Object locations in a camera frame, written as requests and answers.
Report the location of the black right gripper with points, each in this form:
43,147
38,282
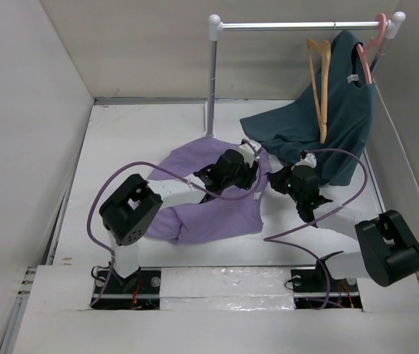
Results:
276,178

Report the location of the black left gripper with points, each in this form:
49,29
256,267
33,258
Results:
248,175

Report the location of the purple t shirt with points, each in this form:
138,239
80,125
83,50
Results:
214,220

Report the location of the wooden clothes hanger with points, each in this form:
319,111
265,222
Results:
323,49

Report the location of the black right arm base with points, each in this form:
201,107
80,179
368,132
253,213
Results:
309,289

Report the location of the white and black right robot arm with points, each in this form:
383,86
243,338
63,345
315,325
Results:
388,250

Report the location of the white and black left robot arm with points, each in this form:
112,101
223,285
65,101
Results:
131,208

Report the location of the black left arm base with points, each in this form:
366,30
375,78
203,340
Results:
141,291

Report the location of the dark teal t shirt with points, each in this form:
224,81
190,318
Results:
285,132

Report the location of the white and silver clothes rack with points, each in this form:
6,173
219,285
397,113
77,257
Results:
370,55

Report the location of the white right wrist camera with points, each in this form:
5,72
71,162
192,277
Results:
307,159

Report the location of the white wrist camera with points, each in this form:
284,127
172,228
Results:
249,149
307,159

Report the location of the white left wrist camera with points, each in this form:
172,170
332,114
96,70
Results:
249,149

